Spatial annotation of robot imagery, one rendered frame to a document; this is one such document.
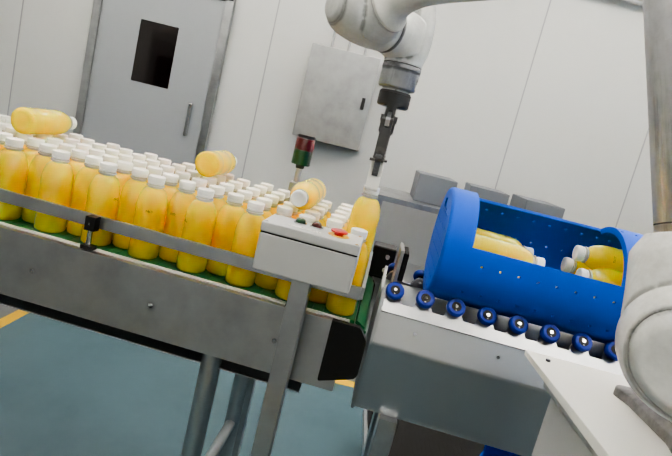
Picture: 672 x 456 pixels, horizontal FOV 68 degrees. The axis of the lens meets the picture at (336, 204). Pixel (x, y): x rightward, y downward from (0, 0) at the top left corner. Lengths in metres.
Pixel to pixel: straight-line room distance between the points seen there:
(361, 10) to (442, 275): 0.61
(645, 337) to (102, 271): 1.07
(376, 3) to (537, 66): 3.90
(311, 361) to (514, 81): 3.93
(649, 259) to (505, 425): 0.83
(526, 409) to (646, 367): 0.78
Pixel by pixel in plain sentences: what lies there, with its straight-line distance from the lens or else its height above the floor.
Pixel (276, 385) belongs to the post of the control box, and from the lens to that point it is 1.12.
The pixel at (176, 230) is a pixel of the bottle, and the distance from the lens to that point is 1.25.
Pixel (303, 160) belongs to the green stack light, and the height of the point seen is 1.18.
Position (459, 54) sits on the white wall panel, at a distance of 4.70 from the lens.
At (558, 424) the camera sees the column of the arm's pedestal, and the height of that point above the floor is 0.93.
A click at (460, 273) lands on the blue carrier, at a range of 1.18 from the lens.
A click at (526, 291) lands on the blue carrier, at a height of 1.05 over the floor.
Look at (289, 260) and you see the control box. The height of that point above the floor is 1.04.
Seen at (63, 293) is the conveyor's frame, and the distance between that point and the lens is 1.35.
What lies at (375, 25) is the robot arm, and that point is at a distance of 1.03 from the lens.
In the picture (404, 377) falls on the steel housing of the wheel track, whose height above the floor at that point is 0.76.
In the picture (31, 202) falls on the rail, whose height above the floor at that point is 0.97.
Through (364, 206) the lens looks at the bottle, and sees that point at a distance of 1.16.
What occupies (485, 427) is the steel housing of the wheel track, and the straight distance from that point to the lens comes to 1.40.
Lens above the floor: 1.31
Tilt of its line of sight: 9 degrees down
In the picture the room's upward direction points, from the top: 14 degrees clockwise
